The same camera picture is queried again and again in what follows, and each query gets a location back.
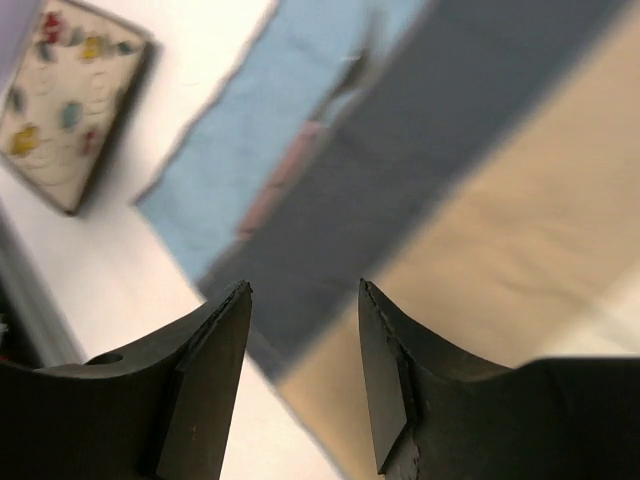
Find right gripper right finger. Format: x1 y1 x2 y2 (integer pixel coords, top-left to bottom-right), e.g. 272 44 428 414
358 280 639 479

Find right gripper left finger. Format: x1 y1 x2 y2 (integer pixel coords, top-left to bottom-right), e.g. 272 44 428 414
1 282 252 479

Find striped cloth placemat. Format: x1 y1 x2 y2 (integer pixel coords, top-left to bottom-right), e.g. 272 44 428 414
139 1 639 479

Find pink handled fork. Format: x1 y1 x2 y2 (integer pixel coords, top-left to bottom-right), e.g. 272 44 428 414
235 46 373 241

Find square floral plate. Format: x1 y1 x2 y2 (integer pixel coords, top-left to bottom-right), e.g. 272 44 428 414
1 1 154 215

